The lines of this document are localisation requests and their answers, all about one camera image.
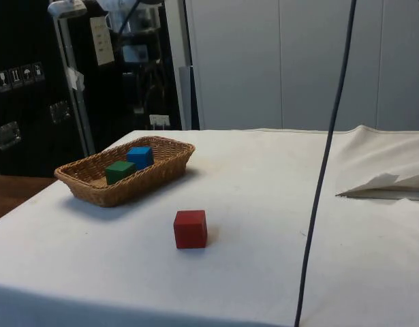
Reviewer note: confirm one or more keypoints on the green cube block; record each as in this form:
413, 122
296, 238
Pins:
119, 173

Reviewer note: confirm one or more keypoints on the brown wicker basket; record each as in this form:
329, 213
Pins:
134, 190

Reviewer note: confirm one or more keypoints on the blue cube block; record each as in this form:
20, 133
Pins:
141, 156

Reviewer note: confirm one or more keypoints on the red cube block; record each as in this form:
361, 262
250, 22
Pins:
190, 230

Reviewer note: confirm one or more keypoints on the pale grey locker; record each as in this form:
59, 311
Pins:
403, 68
314, 68
236, 68

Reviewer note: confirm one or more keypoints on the black cabinet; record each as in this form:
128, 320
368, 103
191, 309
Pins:
25, 112

